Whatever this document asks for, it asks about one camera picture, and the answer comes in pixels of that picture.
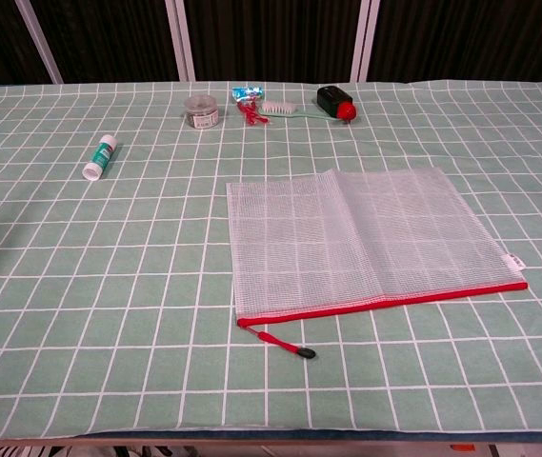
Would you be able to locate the white mesh zipper pouch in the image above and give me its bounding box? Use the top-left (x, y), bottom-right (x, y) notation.
top-left (226, 168), bottom-right (530, 361)

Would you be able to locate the green white grid tablecloth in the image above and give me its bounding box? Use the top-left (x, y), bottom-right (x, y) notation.
top-left (0, 79), bottom-right (542, 440)

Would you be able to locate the blue and red clip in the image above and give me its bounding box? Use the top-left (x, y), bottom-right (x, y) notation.
top-left (236, 97), bottom-right (272, 128)

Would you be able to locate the blue candy wrapper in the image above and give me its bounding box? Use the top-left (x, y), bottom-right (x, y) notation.
top-left (231, 84), bottom-right (267, 103)

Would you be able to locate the black bottle red cap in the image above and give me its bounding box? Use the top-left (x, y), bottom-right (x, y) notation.
top-left (316, 85), bottom-right (359, 123)

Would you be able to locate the green white glue stick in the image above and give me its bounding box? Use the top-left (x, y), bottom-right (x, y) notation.
top-left (81, 133), bottom-right (121, 182)

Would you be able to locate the dark blue table underlay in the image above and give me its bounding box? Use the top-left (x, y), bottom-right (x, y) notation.
top-left (72, 429), bottom-right (542, 447)

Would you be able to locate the white frame post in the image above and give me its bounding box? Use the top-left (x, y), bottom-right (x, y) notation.
top-left (14, 0), bottom-right (66, 85)
top-left (164, 0), bottom-right (197, 82)
top-left (349, 0), bottom-right (382, 83)

